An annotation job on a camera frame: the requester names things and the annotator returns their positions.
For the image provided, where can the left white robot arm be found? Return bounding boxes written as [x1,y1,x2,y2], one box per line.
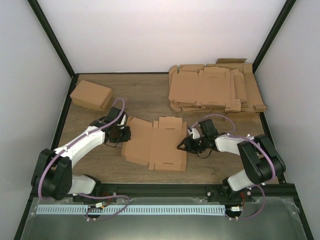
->
[31,106,131,202]

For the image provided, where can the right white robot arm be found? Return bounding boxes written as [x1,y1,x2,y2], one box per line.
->
[177,119,286,202]

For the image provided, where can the folded brown cardboard box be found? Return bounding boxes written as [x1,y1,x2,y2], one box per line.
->
[70,80,113,112]

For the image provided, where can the stack of flat cardboard blanks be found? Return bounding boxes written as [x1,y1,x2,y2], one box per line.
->
[168,58,267,122]

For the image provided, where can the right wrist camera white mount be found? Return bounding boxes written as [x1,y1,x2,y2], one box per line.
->
[187,126,200,140]

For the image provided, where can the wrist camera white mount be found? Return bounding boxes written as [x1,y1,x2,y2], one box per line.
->
[117,114,128,129]
[187,126,200,140]

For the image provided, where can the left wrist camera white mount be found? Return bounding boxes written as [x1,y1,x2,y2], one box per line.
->
[117,114,128,129]

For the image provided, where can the black aluminium frame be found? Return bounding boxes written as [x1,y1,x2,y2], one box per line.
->
[27,0,314,240]

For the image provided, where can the light blue slotted cable duct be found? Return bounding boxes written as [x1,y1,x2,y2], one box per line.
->
[36,204,226,216]

